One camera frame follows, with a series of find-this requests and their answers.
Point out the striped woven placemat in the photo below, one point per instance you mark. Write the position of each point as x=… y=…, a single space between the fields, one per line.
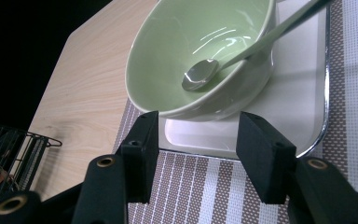
x=354 y=93

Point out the light green bowl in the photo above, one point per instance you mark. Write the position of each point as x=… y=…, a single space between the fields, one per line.
x=167 y=46

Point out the metal spoon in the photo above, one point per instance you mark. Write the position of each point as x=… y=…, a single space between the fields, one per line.
x=199 y=74

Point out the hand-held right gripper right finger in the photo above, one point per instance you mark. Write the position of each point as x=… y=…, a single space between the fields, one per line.
x=264 y=158

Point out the white tray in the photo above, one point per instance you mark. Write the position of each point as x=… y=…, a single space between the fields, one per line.
x=298 y=93

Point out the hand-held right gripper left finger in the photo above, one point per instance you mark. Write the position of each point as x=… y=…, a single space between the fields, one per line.
x=141 y=155

